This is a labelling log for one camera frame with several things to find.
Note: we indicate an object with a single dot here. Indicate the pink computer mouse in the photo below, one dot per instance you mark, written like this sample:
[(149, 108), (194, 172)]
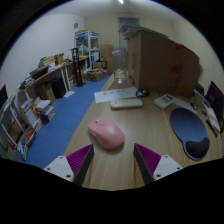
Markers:
[(106, 133)]

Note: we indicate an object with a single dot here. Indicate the blue mouse pad, wrist rest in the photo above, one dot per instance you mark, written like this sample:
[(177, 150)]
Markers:
[(186, 128)]

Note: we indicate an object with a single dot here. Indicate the blue and white cabinet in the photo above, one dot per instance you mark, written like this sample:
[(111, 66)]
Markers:
[(85, 46)]

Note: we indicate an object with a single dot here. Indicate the white shelf unit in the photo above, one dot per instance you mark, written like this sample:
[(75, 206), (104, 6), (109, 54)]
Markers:
[(15, 128)]

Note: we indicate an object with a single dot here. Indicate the stack of books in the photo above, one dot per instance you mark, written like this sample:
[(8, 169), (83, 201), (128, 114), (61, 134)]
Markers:
[(45, 110)]

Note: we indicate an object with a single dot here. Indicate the clear glass jar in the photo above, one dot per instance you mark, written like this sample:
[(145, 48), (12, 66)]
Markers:
[(120, 65)]

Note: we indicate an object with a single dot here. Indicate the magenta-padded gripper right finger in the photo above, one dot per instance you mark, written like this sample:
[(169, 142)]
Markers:
[(166, 166)]

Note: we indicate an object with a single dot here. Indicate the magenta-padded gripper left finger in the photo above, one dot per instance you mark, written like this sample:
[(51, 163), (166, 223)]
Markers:
[(61, 166)]

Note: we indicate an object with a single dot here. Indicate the low open cardboard box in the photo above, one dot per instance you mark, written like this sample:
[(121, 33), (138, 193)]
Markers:
[(96, 75)]

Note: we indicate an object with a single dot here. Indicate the large cardboard box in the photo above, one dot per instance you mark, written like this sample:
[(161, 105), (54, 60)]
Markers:
[(156, 63)]

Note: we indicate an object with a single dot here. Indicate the grey door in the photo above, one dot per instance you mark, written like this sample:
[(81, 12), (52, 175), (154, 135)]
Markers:
[(128, 22)]

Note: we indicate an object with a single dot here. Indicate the small white device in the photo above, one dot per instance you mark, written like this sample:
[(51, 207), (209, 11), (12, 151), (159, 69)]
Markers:
[(164, 101)]

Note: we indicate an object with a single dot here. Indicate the white paper sheet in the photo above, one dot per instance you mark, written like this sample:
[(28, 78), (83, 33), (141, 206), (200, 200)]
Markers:
[(113, 94)]

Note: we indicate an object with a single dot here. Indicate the ceiling tube light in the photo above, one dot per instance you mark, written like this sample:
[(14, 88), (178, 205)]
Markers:
[(120, 1)]

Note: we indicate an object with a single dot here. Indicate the black floor stand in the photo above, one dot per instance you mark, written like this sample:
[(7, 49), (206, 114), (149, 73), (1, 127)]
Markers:
[(78, 70)]

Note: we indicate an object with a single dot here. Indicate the black box under desk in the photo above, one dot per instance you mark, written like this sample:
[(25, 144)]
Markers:
[(60, 87)]

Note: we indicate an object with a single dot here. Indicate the round wall clock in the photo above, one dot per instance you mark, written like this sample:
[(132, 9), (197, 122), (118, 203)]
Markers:
[(76, 25)]

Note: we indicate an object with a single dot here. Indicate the cluttered wooden desk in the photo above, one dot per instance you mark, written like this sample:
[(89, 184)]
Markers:
[(46, 75)]

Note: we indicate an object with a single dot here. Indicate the white remote control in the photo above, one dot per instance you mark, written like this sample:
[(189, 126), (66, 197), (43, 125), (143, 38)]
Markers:
[(126, 103)]

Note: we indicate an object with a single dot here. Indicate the black bag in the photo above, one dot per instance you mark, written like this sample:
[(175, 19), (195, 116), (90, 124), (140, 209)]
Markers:
[(216, 98)]

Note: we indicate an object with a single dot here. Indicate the tall cardboard box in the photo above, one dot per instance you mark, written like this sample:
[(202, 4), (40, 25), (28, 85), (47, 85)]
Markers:
[(106, 56)]

